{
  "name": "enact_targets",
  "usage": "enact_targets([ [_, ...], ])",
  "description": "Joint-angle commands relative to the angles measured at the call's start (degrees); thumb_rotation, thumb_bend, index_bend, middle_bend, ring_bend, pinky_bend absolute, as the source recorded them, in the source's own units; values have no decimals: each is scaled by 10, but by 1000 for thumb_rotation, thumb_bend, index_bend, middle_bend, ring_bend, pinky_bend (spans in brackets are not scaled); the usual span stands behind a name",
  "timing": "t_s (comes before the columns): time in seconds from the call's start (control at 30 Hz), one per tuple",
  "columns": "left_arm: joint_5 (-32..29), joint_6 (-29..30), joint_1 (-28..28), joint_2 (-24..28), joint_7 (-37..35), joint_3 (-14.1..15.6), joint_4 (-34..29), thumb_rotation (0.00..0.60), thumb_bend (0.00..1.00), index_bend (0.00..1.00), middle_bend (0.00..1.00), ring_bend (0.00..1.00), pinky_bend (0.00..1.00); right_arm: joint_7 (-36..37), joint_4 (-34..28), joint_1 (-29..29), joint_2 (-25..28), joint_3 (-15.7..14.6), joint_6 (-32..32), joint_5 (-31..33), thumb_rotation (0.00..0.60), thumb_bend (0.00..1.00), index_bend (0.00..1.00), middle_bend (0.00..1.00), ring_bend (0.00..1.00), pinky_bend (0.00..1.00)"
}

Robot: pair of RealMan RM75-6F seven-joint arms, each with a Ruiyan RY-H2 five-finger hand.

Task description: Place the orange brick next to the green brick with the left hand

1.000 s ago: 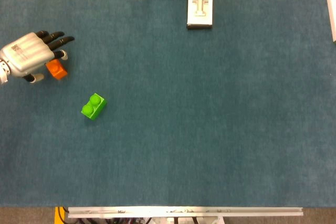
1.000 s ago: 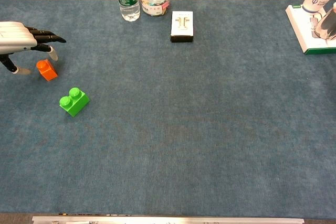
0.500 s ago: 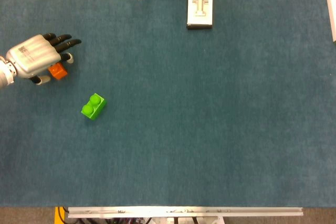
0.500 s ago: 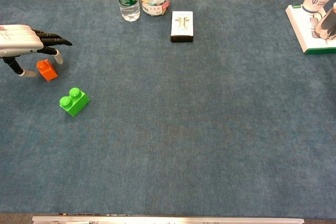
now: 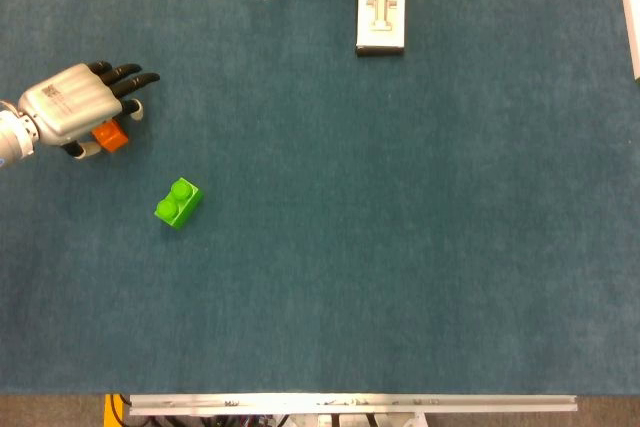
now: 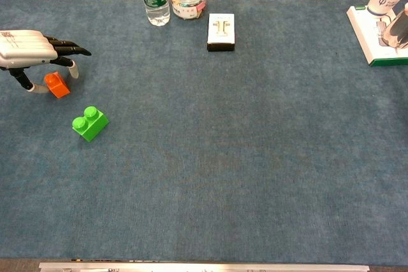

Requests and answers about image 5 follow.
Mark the orange toy brick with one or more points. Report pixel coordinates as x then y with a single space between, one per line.
113 139

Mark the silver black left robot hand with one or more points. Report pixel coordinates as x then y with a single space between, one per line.
70 102

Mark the blue felt table cloth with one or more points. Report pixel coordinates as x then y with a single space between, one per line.
350 222

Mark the aluminium rail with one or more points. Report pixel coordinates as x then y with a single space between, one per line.
350 403

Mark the white box black base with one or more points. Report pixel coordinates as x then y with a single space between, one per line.
381 9

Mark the yellow frame piece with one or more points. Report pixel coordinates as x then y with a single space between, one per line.
110 409

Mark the green toy brick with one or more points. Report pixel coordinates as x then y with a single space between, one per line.
177 209

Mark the flat white green box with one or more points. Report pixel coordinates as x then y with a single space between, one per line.
631 7

